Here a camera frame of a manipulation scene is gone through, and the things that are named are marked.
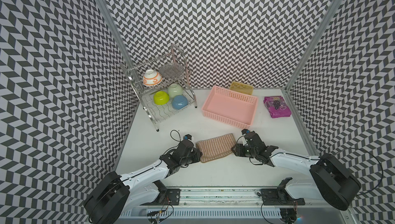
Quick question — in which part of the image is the striped beige square dishcloth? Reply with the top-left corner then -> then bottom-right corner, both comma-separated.
196,133 -> 236,163

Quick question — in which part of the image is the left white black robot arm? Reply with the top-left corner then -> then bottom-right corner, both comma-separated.
83,135 -> 203,224

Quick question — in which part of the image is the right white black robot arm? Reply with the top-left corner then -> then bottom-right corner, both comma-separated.
231,129 -> 361,211

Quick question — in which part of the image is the pink perforated plastic basket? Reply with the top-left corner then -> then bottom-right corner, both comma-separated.
202,85 -> 258,129

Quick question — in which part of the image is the purple snack packet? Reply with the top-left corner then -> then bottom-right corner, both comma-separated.
263,96 -> 292,119

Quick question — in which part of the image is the blue bowl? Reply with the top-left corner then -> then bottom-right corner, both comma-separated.
172,95 -> 188,110

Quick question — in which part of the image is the lime green bowl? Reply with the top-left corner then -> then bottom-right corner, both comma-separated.
153,91 -> 170,105

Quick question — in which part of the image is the yellow plastic container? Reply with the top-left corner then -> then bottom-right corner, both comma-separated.
229,81 -> 254,95

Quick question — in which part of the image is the pale green bowl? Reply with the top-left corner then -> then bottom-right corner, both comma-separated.
167,83 -> 184,99

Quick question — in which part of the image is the metal two-tier dish rack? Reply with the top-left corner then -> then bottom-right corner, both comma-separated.
120,44 -> 198,131

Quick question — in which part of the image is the white orange patterned bowl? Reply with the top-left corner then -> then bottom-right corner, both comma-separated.
143,69 -> 163,87

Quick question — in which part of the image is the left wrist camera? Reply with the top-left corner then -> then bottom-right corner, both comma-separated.
183,134 -> 192,140

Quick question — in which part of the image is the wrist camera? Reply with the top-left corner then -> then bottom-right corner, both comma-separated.
241,129 -> 250,135
183,134 -> 192,140

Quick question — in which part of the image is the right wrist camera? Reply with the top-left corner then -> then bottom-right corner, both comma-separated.
241,129 -> 250,135

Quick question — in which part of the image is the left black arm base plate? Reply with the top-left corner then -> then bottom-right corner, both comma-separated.
143,189 -> 181,206

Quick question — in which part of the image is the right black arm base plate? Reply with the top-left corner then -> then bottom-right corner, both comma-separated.
259,189 -> 306,207

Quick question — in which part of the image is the aluminium front mounting rail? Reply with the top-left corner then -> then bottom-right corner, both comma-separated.
92,185 -> 352,209

